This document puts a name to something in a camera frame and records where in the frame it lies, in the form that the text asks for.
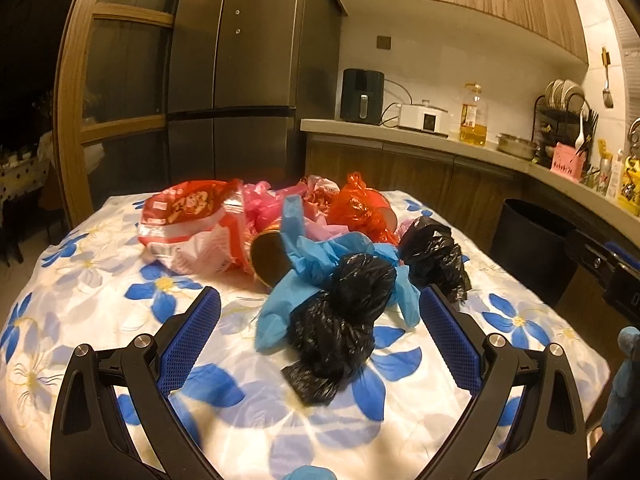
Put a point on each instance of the grey kitchen countertop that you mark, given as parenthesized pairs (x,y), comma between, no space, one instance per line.
(465,152)

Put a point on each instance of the wall power socket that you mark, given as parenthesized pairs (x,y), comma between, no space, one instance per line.
(383,42)

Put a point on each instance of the red white snack bag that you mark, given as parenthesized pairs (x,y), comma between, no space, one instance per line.
(196,227)

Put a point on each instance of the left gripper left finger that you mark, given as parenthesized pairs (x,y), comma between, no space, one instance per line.
(89,438)

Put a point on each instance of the pink plastic bag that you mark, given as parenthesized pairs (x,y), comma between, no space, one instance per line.
(263,206)

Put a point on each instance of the blue plastic bag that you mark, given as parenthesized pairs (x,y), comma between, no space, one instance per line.
(312,265)

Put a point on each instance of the black air fryer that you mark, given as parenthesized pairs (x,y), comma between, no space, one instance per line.
(362,96)

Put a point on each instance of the blue glove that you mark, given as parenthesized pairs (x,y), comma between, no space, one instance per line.
(625,384)

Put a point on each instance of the white rice cooker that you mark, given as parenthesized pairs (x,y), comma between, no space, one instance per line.
(424,118)

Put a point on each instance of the wooden lower cabinet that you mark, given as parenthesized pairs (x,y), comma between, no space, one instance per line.
(466,192)

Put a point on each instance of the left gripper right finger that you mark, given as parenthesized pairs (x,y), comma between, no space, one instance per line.
(547,438)

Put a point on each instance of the dark steel refrigerator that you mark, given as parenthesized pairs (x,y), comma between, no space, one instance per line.
(242,76)

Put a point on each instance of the black plastic bag front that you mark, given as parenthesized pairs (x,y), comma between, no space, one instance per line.
(332,331)

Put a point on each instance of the red orange plastic bag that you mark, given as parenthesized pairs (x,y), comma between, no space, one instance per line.
(365,210)

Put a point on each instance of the black trash bin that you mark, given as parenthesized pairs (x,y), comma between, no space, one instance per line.
(529,243)

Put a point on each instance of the blue floral tablecloth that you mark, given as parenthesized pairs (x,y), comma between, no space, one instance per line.
(98,286)

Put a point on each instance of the hanging metal spatula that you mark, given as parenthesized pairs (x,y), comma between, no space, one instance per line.
(606,91)

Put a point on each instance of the steel pot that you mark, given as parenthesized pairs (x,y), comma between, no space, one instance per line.
(517,147)

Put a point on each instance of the black dish rack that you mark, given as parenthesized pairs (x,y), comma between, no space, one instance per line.
(562,115)

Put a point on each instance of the pink box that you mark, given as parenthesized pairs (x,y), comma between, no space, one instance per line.
(567,162)

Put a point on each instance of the cooking oil bottle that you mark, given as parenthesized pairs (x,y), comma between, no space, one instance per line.
(474,116)

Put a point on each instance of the black plastic bag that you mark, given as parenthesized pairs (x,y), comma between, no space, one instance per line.
(332,331)
(434,258)

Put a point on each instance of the wood framed glass door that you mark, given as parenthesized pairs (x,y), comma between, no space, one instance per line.
(110,101)

